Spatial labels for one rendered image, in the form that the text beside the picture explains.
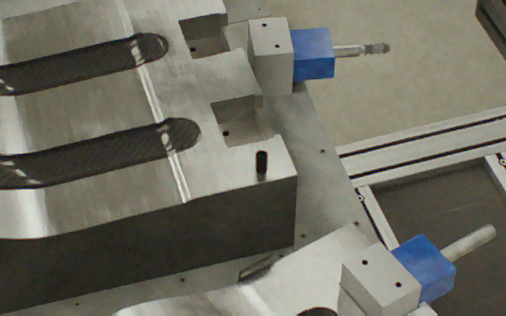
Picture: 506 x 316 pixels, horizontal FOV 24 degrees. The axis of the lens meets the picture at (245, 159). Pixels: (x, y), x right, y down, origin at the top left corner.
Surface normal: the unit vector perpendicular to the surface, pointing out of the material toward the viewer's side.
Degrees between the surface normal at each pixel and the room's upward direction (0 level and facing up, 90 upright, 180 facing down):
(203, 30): 90
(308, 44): 0
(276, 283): 0
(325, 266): 0
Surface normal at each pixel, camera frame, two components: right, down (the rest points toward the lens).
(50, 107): -0.04, -0.66
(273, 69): 0.11, 0.73
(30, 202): 0.18, -0.70
